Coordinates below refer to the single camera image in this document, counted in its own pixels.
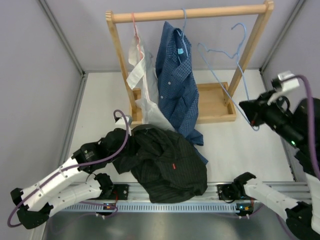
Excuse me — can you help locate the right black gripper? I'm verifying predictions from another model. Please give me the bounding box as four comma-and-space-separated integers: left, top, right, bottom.
239, 89, 306, 150

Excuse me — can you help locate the black striped shirt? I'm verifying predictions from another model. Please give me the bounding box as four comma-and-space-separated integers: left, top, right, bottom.
113, 124, 208, 204

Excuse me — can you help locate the light blue hanger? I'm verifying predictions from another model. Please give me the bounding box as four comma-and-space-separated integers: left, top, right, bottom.
196, 22, 265, 132

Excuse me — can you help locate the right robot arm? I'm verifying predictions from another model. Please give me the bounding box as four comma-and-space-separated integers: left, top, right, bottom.
231, 91, 320, 240

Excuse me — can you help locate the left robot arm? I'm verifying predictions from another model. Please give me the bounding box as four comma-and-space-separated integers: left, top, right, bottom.
10, 128, 131, 230

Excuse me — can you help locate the blue checked shirt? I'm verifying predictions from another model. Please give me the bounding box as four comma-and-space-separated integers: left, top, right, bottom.
154, 21, 210, 165

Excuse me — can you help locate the white shirt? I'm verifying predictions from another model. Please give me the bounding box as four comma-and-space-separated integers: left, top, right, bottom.
126, 36, 175, 131

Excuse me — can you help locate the blue hanger with shirt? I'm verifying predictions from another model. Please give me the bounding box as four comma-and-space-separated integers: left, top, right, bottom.
178, 8, 189, 57

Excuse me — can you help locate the wooden clothes rack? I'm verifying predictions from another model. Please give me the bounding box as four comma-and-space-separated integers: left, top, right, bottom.
105, 0, 274, 124

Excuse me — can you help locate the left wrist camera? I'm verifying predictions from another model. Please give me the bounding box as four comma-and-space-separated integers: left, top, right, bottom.
115, 115, 133, 136

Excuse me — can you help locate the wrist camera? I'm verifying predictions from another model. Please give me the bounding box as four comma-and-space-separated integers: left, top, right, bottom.
115, 115, 133, 136
267, 71, 300, 106

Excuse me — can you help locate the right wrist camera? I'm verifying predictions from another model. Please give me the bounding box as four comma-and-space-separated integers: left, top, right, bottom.
267, 71, 300, 106

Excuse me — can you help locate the aluminium mounting rail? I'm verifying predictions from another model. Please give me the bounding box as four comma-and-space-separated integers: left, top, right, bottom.
57, 181, 311, 202

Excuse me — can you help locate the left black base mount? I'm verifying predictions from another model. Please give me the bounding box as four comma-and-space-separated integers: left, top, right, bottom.
107, 184, 129, 201

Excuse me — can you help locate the slotted grey cable duct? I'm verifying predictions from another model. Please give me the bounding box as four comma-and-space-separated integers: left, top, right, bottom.
61, 202, 252, 213

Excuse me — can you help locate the pink wire hanger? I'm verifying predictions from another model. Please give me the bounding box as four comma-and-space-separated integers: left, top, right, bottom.
131, 12, 145, 63

